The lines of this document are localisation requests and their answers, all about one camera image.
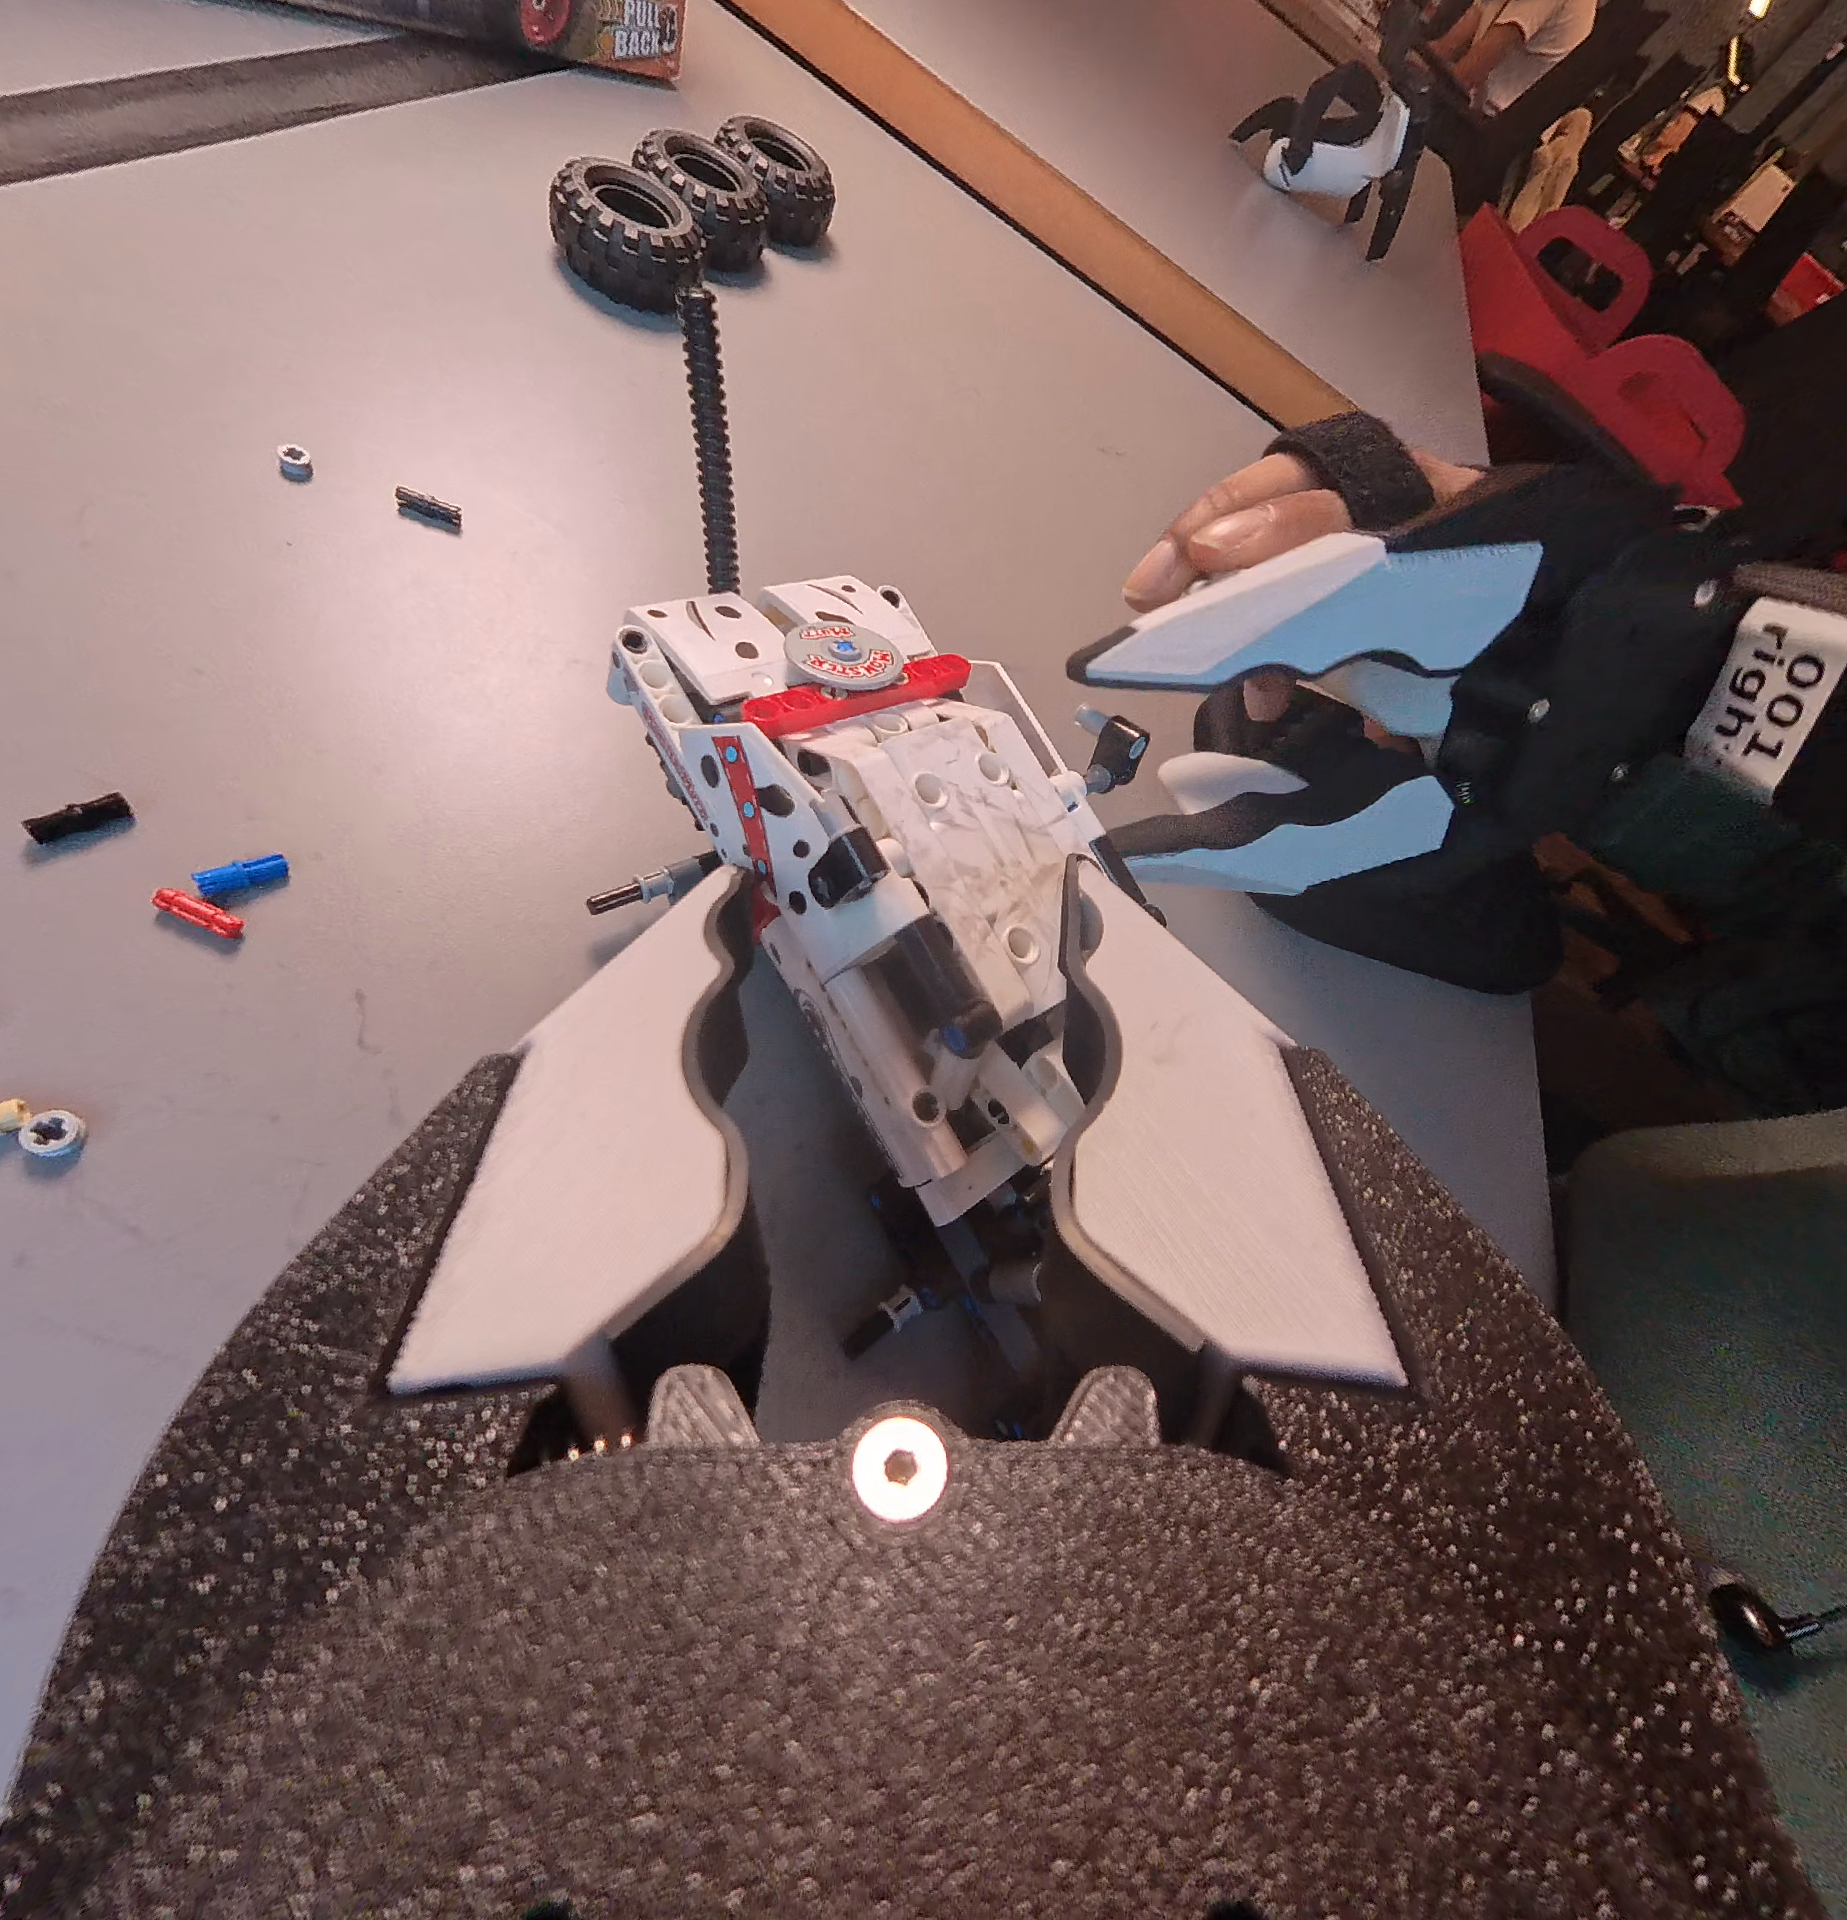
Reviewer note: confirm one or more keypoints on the person's right forearm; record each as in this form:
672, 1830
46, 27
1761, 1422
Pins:
1731, 930

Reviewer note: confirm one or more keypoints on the grey table with black inset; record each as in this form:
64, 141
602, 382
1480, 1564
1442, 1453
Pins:
1165, 195

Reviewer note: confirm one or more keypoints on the white lego truck model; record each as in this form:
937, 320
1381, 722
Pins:
893, 839

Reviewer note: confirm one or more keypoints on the white black quadruped robot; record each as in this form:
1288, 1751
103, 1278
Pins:
1328, 152

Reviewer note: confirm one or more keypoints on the short black lego pin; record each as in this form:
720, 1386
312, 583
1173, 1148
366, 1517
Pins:
428, 507

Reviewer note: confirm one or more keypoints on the black lego axle pin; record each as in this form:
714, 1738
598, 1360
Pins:
80, 819

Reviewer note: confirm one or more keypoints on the lego set box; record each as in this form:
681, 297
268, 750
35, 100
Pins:
490, 29

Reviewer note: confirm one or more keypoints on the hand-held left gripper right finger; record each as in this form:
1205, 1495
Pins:
1242, 1200

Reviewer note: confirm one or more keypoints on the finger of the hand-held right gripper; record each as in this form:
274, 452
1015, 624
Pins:
1312, 615
1343, 848

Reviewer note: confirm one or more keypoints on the red lego axle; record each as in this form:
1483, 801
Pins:
199, 912

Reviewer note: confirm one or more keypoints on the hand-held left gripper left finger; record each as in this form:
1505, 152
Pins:
563, 1200

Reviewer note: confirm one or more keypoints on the black earbud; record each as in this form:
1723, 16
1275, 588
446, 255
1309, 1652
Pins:
1749, 1618

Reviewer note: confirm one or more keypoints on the person's right hand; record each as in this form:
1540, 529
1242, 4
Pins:
1242, 526

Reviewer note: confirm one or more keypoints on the small black lego connector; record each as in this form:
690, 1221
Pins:
1122, 739

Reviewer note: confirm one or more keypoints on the black lego tyre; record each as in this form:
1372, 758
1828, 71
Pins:
729, 209
624, 242
805, 181

